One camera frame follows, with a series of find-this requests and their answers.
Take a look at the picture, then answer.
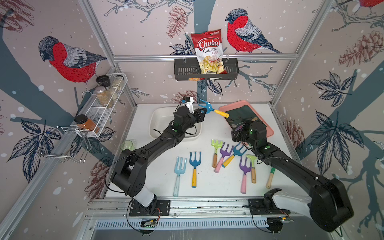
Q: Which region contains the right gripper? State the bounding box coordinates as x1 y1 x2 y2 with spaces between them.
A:
230 116 258 151

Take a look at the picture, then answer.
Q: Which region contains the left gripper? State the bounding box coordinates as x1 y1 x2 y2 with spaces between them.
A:
181 107 207 132

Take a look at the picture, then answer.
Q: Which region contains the blue claw rake yellow handle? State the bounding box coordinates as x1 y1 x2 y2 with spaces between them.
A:
199 100 230 118

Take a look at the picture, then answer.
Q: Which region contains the light blue rake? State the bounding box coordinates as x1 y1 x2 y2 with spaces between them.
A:
173 157 187 197

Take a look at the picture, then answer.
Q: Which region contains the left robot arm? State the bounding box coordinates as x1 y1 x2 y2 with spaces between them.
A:
110 107 208 212

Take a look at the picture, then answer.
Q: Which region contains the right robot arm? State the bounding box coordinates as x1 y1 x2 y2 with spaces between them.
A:
231 118 354 232

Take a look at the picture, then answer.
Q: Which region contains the white storage box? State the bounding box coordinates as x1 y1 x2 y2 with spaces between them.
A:
149 107 202 142

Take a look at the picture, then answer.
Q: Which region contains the pink tray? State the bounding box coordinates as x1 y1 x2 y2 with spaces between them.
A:
219 100 274 137

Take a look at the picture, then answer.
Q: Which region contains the dark green cloth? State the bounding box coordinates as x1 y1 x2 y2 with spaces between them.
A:
222 105 268 142

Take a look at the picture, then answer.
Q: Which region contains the green plastic cup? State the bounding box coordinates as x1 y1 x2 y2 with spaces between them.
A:
120 140 136 151

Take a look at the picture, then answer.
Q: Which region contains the clear spice jar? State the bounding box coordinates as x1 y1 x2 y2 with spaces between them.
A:
112 75 124 91

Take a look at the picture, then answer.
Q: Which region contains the Chuba cassava chips bag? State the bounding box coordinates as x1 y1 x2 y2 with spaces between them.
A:
191 30 226 75

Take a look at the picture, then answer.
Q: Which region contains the silver lid spice jar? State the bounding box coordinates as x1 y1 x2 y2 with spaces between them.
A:
95 86 114 108

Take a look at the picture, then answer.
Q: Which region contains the black lid spice jar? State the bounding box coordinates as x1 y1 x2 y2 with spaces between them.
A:
96 75 111 90

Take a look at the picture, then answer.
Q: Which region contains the orange spice jar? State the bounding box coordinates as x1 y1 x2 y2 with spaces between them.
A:
74 115 97 131

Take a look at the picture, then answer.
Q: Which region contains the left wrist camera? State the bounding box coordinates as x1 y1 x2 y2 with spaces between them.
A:
182 97 194 114

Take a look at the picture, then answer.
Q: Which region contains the teal rake yellow handle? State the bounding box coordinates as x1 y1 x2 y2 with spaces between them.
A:
222 142 248 168

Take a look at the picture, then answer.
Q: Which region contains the purple rake pink handle lower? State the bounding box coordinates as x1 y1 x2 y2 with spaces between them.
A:
239 157 252 194

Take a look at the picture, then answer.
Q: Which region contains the purple rake pink handle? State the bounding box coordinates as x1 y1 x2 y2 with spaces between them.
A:
215 144 233 173
239 157 252 194

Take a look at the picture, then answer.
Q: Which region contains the green rake wooden handle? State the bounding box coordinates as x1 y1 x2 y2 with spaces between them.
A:
211 139 224 168

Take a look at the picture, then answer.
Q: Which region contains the black wall basket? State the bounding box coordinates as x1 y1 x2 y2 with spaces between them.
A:
174 58 239 81

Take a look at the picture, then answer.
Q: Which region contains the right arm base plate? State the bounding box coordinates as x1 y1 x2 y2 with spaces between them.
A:
248 198 291 215

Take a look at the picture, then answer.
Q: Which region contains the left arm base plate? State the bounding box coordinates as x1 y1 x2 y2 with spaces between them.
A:
129 197 171 217

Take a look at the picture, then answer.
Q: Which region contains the white wire spice rack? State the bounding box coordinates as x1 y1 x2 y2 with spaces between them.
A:
71 73 127 142

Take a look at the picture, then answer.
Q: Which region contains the wire cup holder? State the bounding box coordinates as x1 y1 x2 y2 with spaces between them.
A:
35 125 92 164

